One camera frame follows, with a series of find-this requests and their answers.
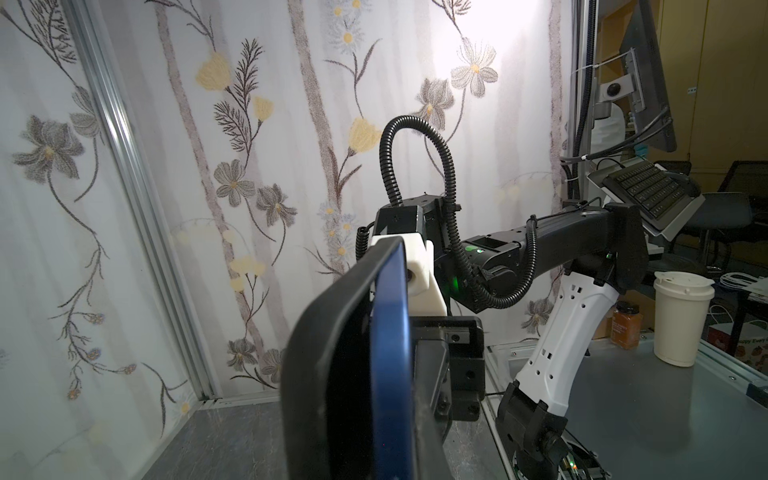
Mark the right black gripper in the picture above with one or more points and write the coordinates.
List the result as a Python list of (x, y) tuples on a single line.
[(449, 385)]

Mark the blue phone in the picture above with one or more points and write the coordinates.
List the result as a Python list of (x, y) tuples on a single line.
[(391, 369)]

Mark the black phone face down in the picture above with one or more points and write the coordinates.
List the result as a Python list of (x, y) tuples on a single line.
[(325, 392)]

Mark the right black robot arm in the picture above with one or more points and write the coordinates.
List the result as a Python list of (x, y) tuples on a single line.
[(602, 253)]

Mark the amber jar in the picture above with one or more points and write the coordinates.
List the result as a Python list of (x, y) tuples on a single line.
[(626, 325)]

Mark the white paper cup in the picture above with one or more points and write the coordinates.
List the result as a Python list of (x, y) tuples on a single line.
[(682, 301)]

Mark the black keyboard on tray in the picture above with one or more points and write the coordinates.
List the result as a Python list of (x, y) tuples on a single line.
[(666, 200)]

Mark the black computer monitor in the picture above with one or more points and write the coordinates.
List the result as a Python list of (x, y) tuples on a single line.
[(642, 60)]

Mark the black office chair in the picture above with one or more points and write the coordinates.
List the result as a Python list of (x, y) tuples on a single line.
[(735, 213)]

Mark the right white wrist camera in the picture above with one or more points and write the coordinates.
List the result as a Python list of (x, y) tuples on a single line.
[(424, 296)]

